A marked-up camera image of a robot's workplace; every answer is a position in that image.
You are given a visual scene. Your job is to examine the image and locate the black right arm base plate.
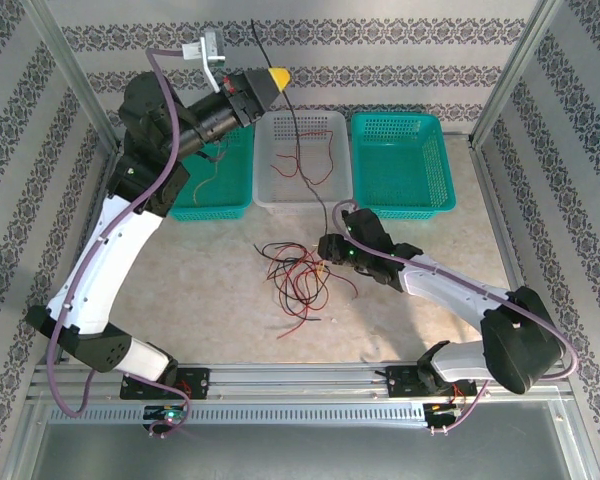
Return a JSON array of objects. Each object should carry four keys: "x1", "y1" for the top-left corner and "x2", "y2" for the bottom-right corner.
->
[{"x1": 385, "y1": 365, "x2": 479, "y2": 400}]

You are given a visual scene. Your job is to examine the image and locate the aluminium frame post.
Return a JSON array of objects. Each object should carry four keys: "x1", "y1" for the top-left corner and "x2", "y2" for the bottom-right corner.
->
[
  {"x1": 22, "y1": 0, "x2": 124, "y2": 154},
  {"x1": 468, "y1": 0, "x2": 567, "y2": 149}
]

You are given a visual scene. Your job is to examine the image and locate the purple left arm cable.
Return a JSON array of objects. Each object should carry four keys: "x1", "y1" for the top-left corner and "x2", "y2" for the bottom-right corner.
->
[{"x1": 46, "y1": 47, "x2": 195, "y2": 440}]

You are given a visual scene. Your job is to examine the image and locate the teal plastic basket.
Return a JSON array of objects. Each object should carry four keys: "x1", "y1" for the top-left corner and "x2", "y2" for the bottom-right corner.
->
[
  {"x1": 169, "y1": 124, "x2": 256, "y2": 224},
  {"x1": 349, "y1": 112, "x2": 457, "y2": 221}
]

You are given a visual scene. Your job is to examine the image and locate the white plastic basket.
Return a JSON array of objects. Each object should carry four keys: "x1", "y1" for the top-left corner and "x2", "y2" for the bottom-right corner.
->
[{"x1": 252, "y1": 110, "x2": 355, "y2": 217}]

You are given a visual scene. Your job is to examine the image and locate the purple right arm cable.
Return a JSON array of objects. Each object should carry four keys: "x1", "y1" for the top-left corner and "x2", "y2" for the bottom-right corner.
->
[{"x1": 332, "y1": 198, "x2": 580, "y2": 437}]

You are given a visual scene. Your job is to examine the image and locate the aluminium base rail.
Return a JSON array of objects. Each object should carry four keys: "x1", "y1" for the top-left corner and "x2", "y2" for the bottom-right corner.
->
[{"x1": 27, "y1": 362, "x2": 574, "y2": 401}]

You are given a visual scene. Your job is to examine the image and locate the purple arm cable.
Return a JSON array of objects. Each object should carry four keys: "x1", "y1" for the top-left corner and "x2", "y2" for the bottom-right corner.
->
[
  {"x1": 332, "y1": 198, "x2": 580, "y2": 437},
  {"x1": 46, "y1": 47, "x2": 195, "y2": 440}
]

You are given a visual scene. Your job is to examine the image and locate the aluminium side rail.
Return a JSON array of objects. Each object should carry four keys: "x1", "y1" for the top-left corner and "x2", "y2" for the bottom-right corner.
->
[
  {"x1": 467, "y1": 137, "x2": 579, "y2": 396},
  {"x1": 49, "y1": 142, "x2": 124, "y2": 366}
]

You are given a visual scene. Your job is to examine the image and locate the grey metal panel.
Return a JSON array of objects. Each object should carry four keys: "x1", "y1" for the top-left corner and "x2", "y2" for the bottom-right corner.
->
[{"x1": 27, "y1": 422, "x2": 589, "y2": 480}]

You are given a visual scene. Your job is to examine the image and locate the slotted grey cable duct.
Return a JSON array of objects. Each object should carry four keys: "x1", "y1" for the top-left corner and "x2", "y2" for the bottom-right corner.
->
[{"x1": 47, "y1": 403, "x2": 430, "y2": 426}]

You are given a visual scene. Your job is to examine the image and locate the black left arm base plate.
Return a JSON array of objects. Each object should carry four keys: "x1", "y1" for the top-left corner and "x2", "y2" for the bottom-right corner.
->
[{"x1": 119, "y1": 366, "x2": 212, "y2": 401}]

